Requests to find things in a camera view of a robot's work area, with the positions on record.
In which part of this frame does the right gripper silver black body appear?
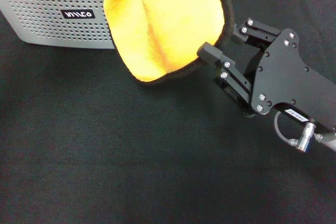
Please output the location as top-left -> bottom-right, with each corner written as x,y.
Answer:
243,28 -> 336,153

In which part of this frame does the yellow towel with black trim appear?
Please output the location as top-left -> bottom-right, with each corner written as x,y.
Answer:
103,0 -> 235,85

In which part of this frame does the black tablecloth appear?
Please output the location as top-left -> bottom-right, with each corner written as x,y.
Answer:
0,0 -> 336,224

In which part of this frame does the grey perforated storage basket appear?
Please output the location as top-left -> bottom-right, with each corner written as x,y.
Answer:
0,0 -> 116,50

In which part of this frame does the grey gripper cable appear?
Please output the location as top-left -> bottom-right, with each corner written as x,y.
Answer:
274,110 -> 299,146

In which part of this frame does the silver cable connector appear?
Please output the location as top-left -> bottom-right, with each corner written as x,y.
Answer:
293,120 -> 319,153

